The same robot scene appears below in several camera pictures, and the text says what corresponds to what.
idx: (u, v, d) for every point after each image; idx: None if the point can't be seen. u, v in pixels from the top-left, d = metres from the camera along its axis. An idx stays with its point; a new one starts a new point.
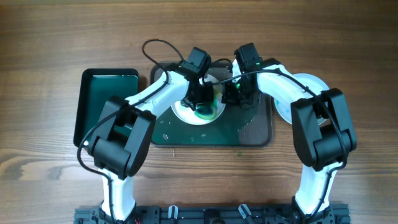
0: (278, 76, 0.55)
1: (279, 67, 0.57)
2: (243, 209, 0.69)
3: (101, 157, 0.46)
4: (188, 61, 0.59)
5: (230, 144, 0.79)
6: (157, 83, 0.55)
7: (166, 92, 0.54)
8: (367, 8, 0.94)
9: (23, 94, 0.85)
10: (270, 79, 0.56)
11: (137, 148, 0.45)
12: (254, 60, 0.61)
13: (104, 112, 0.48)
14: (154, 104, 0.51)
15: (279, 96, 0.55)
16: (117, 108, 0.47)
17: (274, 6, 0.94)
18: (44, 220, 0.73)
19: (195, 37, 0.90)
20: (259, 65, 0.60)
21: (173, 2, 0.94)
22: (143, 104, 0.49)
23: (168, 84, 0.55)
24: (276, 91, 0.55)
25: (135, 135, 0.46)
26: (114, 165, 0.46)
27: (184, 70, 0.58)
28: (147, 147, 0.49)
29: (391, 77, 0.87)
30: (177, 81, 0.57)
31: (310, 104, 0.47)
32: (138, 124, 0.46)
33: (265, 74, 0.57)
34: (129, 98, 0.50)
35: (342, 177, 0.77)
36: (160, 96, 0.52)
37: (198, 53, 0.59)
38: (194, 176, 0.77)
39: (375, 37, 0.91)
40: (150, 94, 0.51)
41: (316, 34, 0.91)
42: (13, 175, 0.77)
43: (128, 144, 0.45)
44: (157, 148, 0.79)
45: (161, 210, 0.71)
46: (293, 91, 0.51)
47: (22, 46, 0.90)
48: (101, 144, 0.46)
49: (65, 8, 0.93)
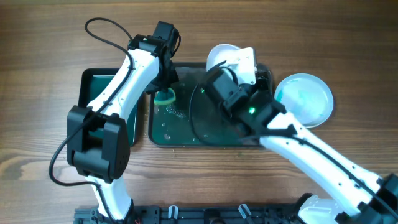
0: (303, 146, 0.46)
1: (292, 123, 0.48)
2: (243, 209, 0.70)
3: (81, 167, 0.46)
4: (155, 36, 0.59)
5: (231, 144, 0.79)
6: (121, 73, 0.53)
7: (132, 79, 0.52)
8: (367, 8, 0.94)
9: (23, 94, 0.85)
10: (291, 149, 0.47)
11: (114, 154, 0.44)
12: (231, 95, 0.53)
13: (68, 124, 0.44)
14: (120, 102, 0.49)
15: (308, 169, 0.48)
16: (82, 119, 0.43)
17: (274, 5, 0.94)
18: (43, 220, 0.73)
19: (195, 37, 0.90)
20: (252, 112, 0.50)
21: (173, 3, 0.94)
22: (107, 107, 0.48)
23: (134, 69, 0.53)
24: (303, 163, 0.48)
25: (109, 142, 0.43)
26: (97, 172, 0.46)
27: (151, 43, 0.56)
28: (127, 145, 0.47)
29: (391, 77, 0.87)
30: (142, 63, 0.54)
31: (376, 214, 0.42)
32: (107, 130, 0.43)
33: (277, 137, 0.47)
34: (92, 104, 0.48)
35: None
36: (125, 89, 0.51)
37: (165, 27, 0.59)
38: (195, 176, 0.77)
39: (374, 37, 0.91)
40: (115, 91, 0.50)
41: (316, 34, 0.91)
42: (13, 175, 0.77)
43: (103, 151, 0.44)
44: (157, 147, 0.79)
45: (161, 210, 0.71)
46: (343, 183, 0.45)
47: (22, 46, 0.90)
48: (78, 156, 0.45)
49: (65, 8, 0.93)
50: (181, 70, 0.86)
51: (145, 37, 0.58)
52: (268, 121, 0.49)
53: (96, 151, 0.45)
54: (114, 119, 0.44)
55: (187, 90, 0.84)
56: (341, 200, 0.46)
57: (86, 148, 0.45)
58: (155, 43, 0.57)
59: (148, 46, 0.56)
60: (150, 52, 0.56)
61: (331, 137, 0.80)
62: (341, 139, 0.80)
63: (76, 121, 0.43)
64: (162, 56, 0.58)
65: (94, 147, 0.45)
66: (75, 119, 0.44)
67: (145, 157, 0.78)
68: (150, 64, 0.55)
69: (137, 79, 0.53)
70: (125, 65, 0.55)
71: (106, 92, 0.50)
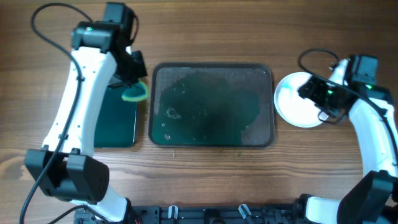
0: (380, 122, 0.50)
1: (388, 109, 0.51)
2: (243, 209, 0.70)
3: (63, 198, 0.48)
4: (106, 20, 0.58)
5: (232, 144, 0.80)
6: (71, 86, 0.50)
7: (86, 91, 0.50)
8: (367, 9, 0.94)
9: (23, 94, 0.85)
10: (370, 117, 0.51)
11: (87, 188, 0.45)
12: (366, 76, 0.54)
13: (32, 170, 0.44)
14: (79, 127, 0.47)
15: (366, 137, 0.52)
16: (42, 165, 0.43)
17: (274, 6, 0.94)
18: (44, 220, 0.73)
19: (195, 37, 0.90)
20: (369, 88, 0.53)
21: (173, 3, 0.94)
22: (65, 141, 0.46)
23: (83, 80, 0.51)
24: (365, 132, 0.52)
25: (78, 182, 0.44)
26: (79, 200, 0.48)
27: (102, 28, 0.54)
28: (100, 168, 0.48)
29: (391, 77, 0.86)
30: (92, 68, 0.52)
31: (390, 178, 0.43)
32: (71, 172, 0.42)
33: (367, 106, 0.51)
34: (48, 141, 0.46)
35: (342, 177, 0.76)
36: (81, 107, 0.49)
37: (114, 6, 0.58)
38: (195, 177, 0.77)
39: (374, 37, 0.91)
40: (69, 117, 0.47)
41: (316, 34, 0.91)
42: (13, 175, 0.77)
43: (76, 187, 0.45)
44: (158, 147, 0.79)
45: (161, 210, 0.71)
46: (385, 155, 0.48)
47: (22, 46, 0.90)
48: (55, 193, 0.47)
49: (65, 8, 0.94)
50: (181, 70, 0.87)
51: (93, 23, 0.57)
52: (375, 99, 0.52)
53: (68, 183, 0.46)
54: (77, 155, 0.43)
55: (187, 89, 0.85)
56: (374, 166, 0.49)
57: (58, 183, 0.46)
58: (104, 28, 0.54)
59: (100, 31, 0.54)
60: (99, 42, 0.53)
61: (330, 137, 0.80)
62: (340, 139, 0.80)
63: (37, 165, 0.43)
64: (115, 44, 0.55)
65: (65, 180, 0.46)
66: (33, 162, 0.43)
67: (145, 157, 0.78)
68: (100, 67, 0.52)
69: (89, 89, 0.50)
70: (73, 73, 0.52)
71: (58, 121, 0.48)
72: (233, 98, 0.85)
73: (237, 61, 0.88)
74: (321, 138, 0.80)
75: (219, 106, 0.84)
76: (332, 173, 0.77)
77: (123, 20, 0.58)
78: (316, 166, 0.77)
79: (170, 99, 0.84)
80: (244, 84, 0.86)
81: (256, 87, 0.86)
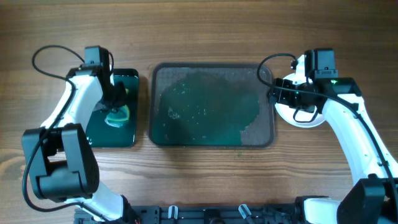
0: (356, 119, 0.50)
1: (358, 102, 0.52)
2: (243, 209, 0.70)
3: (53, 194, 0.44)
4: (87, 62, 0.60)
5: (232, 144, 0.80)
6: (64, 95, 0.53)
7: (78, 96, 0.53)
8: (366, 9, 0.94)
9: (23, 94, 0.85)
10: (344, 116, 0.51)
11: (81, 162, 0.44)
12: (327, 70, 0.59)
13: (25, 149, 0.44)
14: (73, 114, 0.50)
15: (345, 137, 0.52)
16: (38, 137, 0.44)
17: (274, 6, 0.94)
18: (43, 220, 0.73)
19: (195, 38, 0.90)
20: (334, 83, 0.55)
21: (173, 3, 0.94)
22: (61, 121, 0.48)
23: (77, 89, 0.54)
24: (344, 134, 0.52)
25: (73, 153, 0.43)
26: (71, 193, 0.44)
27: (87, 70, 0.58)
28: (93, 158, 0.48)
29: (390, 77, 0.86)
30: (83, 83, 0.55)
31: (380, 182, 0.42)
32: (66, 138, 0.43)
33: (337, 104, 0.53)
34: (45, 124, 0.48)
35: (342, 177, 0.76)
36: (74, 102, 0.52)
37: (92, 49, 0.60)
38: (195, 177, 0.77)
39: (374, 37, 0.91)
40: (64, 106, 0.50)
41: (316, 34, 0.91)
42: (13, 175, 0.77)
43: (69, 164, 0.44)
44: (158, 148, 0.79)
45: (161, 210, 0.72)
46: (369, 155, 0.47)
47: (22, 46, 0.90)
48: (45, 183, 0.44)
49: (65, 8, 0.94)
50: (181, 70, 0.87)
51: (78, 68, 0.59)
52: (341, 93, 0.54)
53: (61, 168, 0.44)
54: (70, 126, 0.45)
55: (187, 89, 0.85)
56: (359, 168, 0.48)
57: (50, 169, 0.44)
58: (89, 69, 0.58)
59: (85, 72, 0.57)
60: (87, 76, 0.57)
61: (330, 137, 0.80)
62: None
63: (32, 140, 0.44)
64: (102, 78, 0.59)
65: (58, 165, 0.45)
66: (30, 140, 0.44)
67: (145, 157, 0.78)
68: (91, 83, 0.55)
69: (82, 94, 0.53)
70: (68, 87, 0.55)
71: (54, 112, 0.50)
72: (233, 98, 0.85)
73: (237, 61, 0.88)
74: (321, 138, 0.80)
75: (220, 105, 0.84)
76: (332, 173, 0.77)
77: (102, 60, 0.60)
78: (316, 166, 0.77)
79: (170, 99, 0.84)
80: (244, 84, 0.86)
81: (255, 87, 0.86)
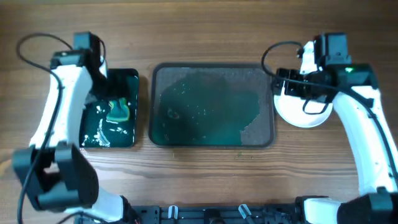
0: (369, 119, 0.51)
1: (374, 98, 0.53)
2: (243, 209, 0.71)
3: (52, 208, 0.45)
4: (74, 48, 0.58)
5: (232, 144, 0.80)
6: (53, 96, 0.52)
7: (67, 97, 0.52)
8: (366, 8, 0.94)
9: (23, 94, 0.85)
10: (357, 116, 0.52)
11: (78, 182, 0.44)
12: (339, 55, 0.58)
13: (17, 172, 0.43)
14: (64, 122, 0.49)
15: (356, 134, 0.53)
16: (30, 160, 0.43)
17: (274, 6, 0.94)
18: (44, 220, 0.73)
19: (195, 38, 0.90)
20: (349, 71, 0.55)
21: (173, 3, 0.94)
22: (51, 136, 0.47)
23: (64, 88, 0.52)
24: (357, 132, 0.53)
25: (69, 174, 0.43)
26: (70, 206, 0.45)
27: (73, 57, 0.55)
28: (88, 168, 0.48)
29: (390, 77, 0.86)
30: (70, 78, 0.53)
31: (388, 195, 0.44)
32: (61, 161, 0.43)
33: (352, 100, 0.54)
34: (34, 139, 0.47)
35: (341, 177, 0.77)
36: (64, 105, 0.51)
37: (80, 35, 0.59)
38: (194, 176, 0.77)
39: (374, 37, 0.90)
40: (54, 114, 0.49)
41: (316, 34, 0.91)
42: (13, 175, 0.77)
43: (66, 183, 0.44)
44: (157, 147, 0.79)
45: (161, 210, 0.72)
46: (379, 163, 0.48)
47: (22, 46, 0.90)
48: (42, 201, 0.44)
49: (65, 8, 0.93)
50: (181, 70, 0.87)
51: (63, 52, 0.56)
52: (355, 84, 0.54)
53: (59, 184, 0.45)
54: (63, 147, 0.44)
55: (187, 89, 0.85)
56: (366, 173, 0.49)
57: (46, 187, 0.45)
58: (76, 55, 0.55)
59: (71, 60, 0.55)
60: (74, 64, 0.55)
61: (330, 137, 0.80)
62: (340, 139, 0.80)
63: (22, 164, 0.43)
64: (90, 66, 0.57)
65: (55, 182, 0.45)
66: (20, 164, 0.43)
67: (145, 157, 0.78)
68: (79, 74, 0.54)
69: (71, 93, 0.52)
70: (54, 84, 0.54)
71: (43, 122, 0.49)
72: (233, 98, 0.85)
73: (237, 61, 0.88)
74: (320, 138, 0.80)
75: (219, 106, 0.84)
76: (332, 173, 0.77)
77: (91, 47, 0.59)
78: (316, 167, 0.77)
79: (170, 99, 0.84)
80: (244, 84, 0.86)
81: (256, 87, 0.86)
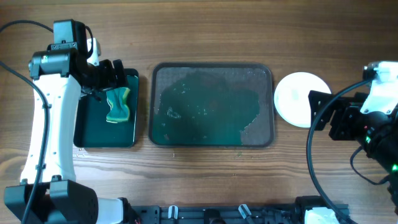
0: None
1: None
2: (243, 209, 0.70)
3: None
4: (58, 41, 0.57)
5: (232, 144, 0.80)
6: (40, 115, 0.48)
7: (55, 119, 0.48)
8: (366, 8, 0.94)
9: (23, 94, 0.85)
10: None
11: (77, 214, 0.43)
12: None
13: (13, 208, 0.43)
14: (54, 153, 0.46)
15: None
16: (23, 199, 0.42)
17: (274, 6, 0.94)
18: None
19: (195, 38, 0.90)
20: None
21: (173, 3, 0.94)
22: (43, 172, 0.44)
23: (50, 106, 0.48)
24: None
25: (65, 206, 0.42)
26: None
27: (58, 51, 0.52)
28: (84, 190, 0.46)
29: None
30: (56, 93, 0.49)
31: None
32: (56, 198, 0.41)
33: None
34: (26, 175, 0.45)
35: (341, 177, 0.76)
36: (53, 132, 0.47)
37: (61, 23, 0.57)
38: (195, 177, 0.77)
39: (374, 37, 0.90)
40: (43, 144, 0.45)
41: (316, 34, 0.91)
42: (13, 175, 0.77)
43: (64, 214, 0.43)
44: (157, 147, 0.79)
45: (161, 210, 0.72)
46: None
47: (22, 46, 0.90)
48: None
49: (65, 8, 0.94)
50: (181, 70, 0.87)
51: (50, 48, 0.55)
52: None
53: (55, 213, 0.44)
54: (58, 181, 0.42)
55: (187, 89, 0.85)
56: None
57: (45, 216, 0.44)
58: (60, 52, 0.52)
59: (56, 54, 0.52)
60: (60, 58, 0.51)
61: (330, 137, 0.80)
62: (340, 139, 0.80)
63: (16, 200, 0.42)
64: (76, 66, 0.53)
65: (50, 210, 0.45)
66: (13, 200, 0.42)
67: (145, 157, 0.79)
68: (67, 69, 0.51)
69: (59, 114, 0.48)
70: (39, 102, 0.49)
71: (33, 152, 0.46)
72: (233, 98, 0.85)
73: (237, 61, 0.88)
74: (320, 138, 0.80)
75: (220, 106, 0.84)
76: (332, 173, 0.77)
77: (75, 38, 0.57)
78: (316, 166, 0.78)
79: (170, 99, 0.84)
80: (244, 84, 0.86)
81: (256, 87, 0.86)
